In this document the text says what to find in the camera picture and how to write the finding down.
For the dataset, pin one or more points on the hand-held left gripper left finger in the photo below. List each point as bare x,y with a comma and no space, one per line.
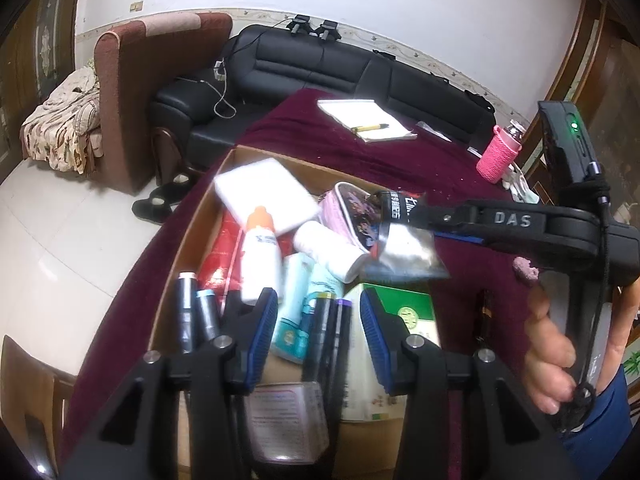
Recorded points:
262,330

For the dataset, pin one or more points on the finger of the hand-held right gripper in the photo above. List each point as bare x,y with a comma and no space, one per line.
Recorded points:
445,217
462,237

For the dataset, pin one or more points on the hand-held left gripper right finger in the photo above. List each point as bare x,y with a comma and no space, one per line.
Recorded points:
377,345

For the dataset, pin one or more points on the black marker with purple cap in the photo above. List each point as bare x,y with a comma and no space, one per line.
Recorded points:
341,335

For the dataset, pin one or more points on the teal tissue packet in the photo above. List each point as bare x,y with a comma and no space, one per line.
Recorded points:
300,310

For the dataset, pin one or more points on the green and white box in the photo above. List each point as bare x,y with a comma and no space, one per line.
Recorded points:
415,315

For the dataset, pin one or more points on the silver foil bag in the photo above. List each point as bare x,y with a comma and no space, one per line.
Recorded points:
405,250

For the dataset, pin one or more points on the black marker with yellow cap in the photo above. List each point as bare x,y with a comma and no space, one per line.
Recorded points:
318,335

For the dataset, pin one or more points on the black marker with grey cap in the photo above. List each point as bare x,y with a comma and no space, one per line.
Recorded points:
207,312

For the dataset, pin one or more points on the white bottle with orange cap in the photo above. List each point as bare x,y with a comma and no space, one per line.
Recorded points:
262,260

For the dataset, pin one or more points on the red packet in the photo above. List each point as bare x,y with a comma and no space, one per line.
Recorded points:
220,260

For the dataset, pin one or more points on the clear plastic box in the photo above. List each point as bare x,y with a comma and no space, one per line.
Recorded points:
287,420

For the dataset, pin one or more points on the pink printed case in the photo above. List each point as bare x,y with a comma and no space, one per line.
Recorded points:
350,215

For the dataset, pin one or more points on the white pill bottle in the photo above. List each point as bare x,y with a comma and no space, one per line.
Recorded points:
330,250

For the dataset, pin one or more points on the cardboard box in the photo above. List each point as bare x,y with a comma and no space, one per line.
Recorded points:
180,255

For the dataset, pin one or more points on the white tissue pack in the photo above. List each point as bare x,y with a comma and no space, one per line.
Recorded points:
265,190

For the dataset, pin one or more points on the person's right forearm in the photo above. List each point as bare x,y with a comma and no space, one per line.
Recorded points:
624,325

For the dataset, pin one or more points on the person's right hand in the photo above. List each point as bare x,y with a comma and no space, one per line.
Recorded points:
547,355

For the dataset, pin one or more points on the pink crumpled scrap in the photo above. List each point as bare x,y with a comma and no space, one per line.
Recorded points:
526,269

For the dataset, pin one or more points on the white gloves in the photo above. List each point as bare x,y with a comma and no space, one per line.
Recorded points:
520,185

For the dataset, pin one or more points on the pink crochet covered bottle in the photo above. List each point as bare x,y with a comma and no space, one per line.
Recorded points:
495,157

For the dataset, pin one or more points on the black and gold tube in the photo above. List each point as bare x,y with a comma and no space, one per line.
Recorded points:
486,312

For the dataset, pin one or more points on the clear plastic wrapper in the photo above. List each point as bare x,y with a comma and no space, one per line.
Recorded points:
432,130

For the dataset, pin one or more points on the yellow and black pen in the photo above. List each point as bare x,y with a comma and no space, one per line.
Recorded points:
370,127

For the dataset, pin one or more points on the white paper notepad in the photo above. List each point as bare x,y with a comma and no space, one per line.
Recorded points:
360,112

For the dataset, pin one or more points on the black slipper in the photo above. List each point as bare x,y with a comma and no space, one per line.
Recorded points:
150,207
172,187

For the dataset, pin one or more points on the black leather sofa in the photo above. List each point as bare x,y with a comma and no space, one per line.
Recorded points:
310,70

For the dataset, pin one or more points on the person's blue clothing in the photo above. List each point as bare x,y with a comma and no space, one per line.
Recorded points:
602,430

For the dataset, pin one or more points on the black device on sofa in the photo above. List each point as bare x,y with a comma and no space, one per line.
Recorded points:
299,26
328,31

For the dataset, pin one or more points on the wooden chair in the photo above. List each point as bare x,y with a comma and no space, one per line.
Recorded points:
25,400

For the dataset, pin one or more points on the brown armchair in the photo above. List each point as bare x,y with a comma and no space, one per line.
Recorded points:
135,110

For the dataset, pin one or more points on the floral blanket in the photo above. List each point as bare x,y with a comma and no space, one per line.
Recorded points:
60,120

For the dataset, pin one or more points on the wooden glass door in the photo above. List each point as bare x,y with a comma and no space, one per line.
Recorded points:
30,60

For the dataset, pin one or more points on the wall socket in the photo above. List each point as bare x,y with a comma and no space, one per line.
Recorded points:
136,7

